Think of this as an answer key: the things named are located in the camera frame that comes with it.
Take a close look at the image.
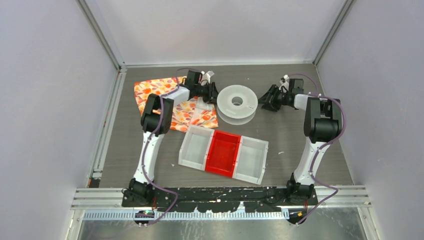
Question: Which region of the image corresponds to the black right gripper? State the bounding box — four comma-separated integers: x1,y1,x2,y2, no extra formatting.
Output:
256,84,290,112

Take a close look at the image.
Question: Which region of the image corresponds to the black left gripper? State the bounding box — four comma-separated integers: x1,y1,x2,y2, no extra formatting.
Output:
195,82,225,105

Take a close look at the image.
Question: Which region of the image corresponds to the white perforated cable spool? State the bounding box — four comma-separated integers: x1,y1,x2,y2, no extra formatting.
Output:
216,85,259,126

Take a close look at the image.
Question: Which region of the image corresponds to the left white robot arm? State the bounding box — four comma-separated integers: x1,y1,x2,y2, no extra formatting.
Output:
122,68,219,207

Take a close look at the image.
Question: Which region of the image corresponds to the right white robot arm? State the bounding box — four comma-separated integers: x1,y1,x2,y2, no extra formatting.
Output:
258,75,345,205

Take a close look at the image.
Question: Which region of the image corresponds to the floral orange cloth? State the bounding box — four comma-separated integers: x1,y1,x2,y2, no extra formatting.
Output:
134,76,219,133

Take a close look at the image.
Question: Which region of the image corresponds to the right white plastic bin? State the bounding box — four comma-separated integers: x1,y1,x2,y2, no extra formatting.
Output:
232,136,269,185

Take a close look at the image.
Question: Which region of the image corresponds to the white plastic bin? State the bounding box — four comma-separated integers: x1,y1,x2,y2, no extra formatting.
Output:
178,124,215,171
232,136,269,185

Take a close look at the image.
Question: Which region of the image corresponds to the left white plastic bin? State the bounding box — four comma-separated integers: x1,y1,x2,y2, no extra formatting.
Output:
178,124,215,171

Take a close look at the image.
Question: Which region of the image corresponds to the red plastic bin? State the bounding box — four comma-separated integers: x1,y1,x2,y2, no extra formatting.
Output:
205,130,241,178

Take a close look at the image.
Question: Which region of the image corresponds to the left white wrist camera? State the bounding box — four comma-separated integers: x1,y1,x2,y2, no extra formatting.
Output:
199,70,215,86

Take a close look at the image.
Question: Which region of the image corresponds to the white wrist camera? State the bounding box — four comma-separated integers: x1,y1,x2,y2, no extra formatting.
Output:
199,70,215,86
279,74,290,94

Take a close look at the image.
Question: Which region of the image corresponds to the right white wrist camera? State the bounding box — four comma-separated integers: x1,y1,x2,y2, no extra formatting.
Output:
279,74,290,94

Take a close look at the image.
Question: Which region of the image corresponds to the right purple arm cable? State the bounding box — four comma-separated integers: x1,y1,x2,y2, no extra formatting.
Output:
288,73,347,224

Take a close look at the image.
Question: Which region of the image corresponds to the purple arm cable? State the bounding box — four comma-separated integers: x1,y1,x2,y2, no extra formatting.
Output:
140,68,201,226
288,73,347,224

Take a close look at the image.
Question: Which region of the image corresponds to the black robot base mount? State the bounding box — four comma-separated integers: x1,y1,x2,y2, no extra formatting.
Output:
121,186,318,213

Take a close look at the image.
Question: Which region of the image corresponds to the slotted white cable duct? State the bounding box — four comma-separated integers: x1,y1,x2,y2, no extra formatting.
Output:
82,209,290,221

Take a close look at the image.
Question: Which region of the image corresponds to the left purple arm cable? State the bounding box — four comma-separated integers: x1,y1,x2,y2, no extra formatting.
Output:
140,68,201,226

